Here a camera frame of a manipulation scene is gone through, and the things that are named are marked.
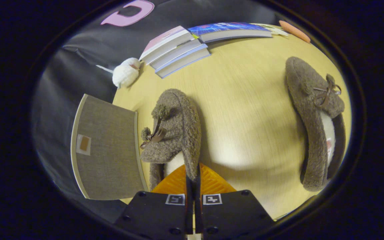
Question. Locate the pale green cover book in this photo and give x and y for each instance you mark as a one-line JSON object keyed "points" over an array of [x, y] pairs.
{"points": [[178, 53]]}

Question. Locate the white plush toy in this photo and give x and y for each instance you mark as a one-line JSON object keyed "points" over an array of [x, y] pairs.
{"points": [[124, 74]]}

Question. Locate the light blue cover book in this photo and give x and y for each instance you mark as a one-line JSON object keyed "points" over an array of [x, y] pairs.
{"points": [[185, 61]]}

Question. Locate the white and green booklet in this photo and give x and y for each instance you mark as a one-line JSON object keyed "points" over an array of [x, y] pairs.
{"points": [[277, 30]]}

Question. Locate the brown fuzzy shoe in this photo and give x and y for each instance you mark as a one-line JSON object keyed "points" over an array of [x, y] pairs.
{"points": [[175, 133], [307, 110]]}

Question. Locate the grey fabric storage box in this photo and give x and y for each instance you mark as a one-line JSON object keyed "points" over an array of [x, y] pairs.
{"points": [[108, 153]]}

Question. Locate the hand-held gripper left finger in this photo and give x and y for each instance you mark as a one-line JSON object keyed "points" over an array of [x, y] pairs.
{"points": [[158, 213]]}

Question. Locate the pink cover book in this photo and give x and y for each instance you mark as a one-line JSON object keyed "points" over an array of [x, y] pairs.
{"points": [[165, 39]]}

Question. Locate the dark blue cover book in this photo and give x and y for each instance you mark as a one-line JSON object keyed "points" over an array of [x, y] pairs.
{"points": [[228, 29]]}

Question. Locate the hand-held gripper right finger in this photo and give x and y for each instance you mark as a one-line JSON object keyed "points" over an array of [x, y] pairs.
{"points": [[232, 213]]}

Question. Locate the orange carrot toy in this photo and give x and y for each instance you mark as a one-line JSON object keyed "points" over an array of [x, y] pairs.
{"points": [[294, 31]]}

